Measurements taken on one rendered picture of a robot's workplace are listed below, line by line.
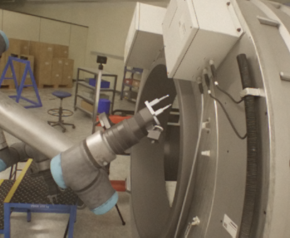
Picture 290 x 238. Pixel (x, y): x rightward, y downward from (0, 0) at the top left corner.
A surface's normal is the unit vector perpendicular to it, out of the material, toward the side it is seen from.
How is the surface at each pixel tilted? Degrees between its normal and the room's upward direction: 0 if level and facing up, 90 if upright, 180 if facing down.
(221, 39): 132
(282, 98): 56
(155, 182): 35
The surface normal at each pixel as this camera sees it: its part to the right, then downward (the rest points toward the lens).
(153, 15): 0.25, -0.33
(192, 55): 0.04, 0.84
